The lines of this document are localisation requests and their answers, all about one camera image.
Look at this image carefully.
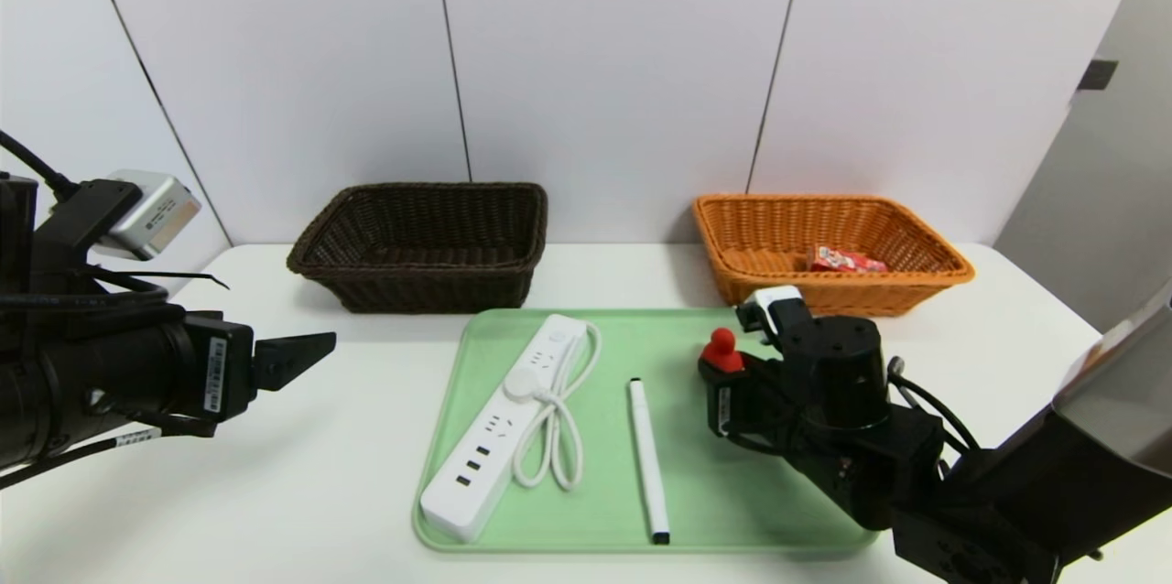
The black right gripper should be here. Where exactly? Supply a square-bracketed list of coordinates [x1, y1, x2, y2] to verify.
[698, 350, 806, 456]

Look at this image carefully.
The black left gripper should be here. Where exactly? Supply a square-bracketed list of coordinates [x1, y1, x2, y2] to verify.
[68, 310, 337, 437]

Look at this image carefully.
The red rubber duck toy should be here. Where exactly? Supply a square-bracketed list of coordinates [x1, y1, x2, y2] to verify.
[701, 328, 745, 374]

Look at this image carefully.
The red snack packet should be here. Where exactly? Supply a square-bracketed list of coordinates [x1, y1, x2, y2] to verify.
[808, 243, 889, 274]

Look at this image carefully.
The white power strip with cable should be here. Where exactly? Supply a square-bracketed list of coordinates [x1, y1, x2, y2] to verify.
[418, 314, 602, 543]

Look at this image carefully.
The orange wicker basket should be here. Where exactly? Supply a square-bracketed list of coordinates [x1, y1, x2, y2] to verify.
[691, 193, 975, 318]

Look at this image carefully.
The dark brown wicker basket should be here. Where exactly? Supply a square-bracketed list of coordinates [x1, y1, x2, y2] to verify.
[286, 182, 548, 315]

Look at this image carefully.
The white marker pen black cap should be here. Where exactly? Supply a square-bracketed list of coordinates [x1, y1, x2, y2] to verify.
[627, 377, 670, 546]

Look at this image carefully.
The light green plastic tray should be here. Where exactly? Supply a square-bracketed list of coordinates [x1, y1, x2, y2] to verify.
[411, 308, 882, 556]

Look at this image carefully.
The black cable tie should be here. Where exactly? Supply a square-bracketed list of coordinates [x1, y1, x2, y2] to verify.
[92, 262, 232, 290]

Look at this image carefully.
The thin black cable white tag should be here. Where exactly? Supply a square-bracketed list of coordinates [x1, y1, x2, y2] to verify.
[0, 426, 164, 489]

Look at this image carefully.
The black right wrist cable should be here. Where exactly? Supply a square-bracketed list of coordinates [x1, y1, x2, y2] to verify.
[886, 355, 982, 455]

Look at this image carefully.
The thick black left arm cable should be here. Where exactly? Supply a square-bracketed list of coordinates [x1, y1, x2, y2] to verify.
[0, 128, 79, 200]

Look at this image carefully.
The black wall bracket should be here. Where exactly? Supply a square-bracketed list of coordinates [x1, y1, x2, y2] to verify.
[1078, 59, 1120, 92]

